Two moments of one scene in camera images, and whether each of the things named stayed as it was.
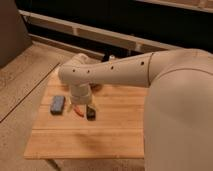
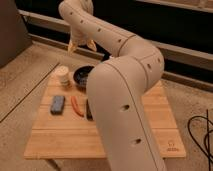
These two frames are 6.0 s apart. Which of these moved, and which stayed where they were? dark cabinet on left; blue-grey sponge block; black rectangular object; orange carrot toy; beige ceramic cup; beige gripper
Moved: beige ceramic cup; beige gripper
Stayed: dark cabinet on left; blue-grey sponge block; black rectangular object; orange carrot toy
